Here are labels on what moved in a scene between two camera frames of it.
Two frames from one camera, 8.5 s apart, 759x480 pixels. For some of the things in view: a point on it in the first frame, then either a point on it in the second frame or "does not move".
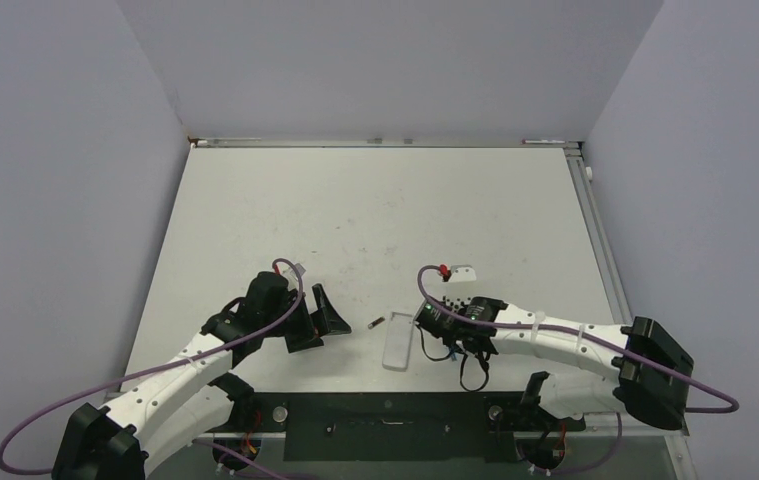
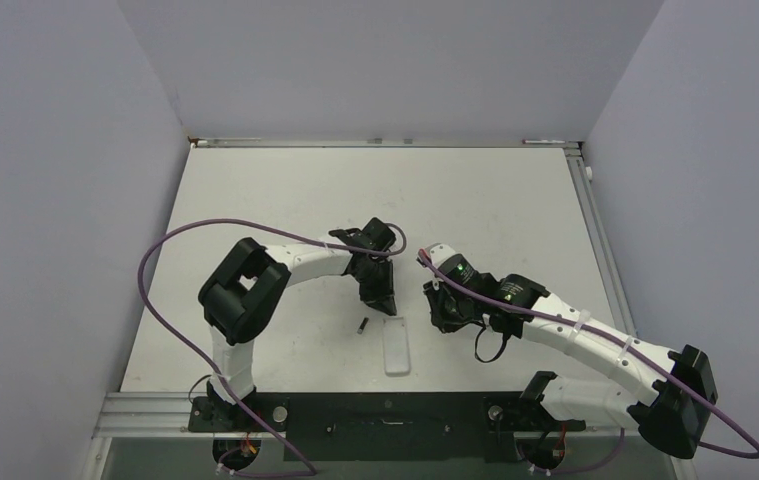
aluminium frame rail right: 600,233 does not move
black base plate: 394,427 does not move
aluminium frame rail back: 378,143 does not move
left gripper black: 322,322 -> 382,297
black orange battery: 376,322 -> 362,325
